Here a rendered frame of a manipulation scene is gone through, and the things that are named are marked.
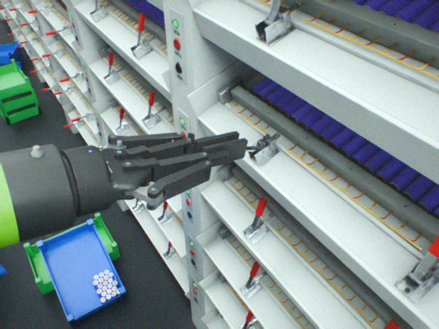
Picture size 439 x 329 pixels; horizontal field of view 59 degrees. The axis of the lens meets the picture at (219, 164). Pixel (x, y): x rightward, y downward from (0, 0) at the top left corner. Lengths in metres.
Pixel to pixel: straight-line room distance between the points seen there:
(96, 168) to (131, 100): 0.70
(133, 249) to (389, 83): 1.35
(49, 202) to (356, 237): 0.35
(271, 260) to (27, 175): 0.44
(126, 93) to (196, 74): 0.52
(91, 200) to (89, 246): 1.14
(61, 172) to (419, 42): 0.36
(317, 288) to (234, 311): 0.43
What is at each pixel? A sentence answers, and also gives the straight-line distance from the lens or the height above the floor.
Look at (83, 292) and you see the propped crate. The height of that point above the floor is 0.03.
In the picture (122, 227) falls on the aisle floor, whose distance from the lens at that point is 1.71.
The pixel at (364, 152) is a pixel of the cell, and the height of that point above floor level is 0.94.
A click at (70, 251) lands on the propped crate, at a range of 1.56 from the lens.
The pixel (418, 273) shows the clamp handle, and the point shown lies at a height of 0.92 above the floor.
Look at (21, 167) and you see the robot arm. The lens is 0.41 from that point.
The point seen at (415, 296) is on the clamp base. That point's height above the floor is 0.90.
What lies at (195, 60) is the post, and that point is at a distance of 0.64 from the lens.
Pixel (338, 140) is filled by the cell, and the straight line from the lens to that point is 0.57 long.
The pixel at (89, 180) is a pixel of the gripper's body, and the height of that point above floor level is 1.00.
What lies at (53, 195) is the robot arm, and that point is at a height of 1.00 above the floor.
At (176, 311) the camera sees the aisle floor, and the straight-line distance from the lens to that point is 1.45.
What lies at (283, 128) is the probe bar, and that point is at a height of 0.93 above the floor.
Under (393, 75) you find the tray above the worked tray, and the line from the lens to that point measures 0.42.
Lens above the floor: 1.27
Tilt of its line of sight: 40 degrees down
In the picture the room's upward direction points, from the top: straight up
